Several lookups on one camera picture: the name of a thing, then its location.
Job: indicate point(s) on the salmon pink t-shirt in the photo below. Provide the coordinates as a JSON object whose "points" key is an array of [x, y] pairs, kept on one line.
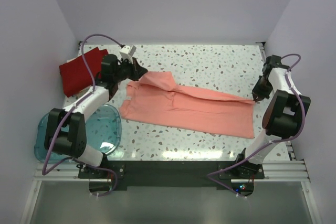
{"points": [[157, 99]]}

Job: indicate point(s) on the folded red t-shirt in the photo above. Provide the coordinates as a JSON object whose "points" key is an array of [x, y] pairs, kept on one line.
{"points": [[74, 74]]}

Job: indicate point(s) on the blue transparent plastic bin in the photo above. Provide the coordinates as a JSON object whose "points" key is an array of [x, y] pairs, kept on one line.
{"points": [[103, 132]]}

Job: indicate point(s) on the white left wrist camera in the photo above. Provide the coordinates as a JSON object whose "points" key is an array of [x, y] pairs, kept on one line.
{"points": [[127, 52]]}

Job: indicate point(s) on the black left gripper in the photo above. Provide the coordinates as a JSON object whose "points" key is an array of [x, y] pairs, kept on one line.
{"points": [[137, 71]]}

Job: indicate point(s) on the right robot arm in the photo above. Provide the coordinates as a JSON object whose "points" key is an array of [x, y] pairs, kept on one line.
{"points": [[284, 117]]}

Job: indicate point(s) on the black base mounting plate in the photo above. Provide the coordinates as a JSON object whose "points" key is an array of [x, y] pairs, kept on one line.
{"points": [[119, 175]]}

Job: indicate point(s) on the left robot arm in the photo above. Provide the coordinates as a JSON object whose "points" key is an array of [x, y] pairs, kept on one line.
{"points": [[66, 128]]}

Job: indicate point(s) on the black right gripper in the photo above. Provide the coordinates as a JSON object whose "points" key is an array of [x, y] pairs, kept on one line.
{"points": [[257, 93]]}

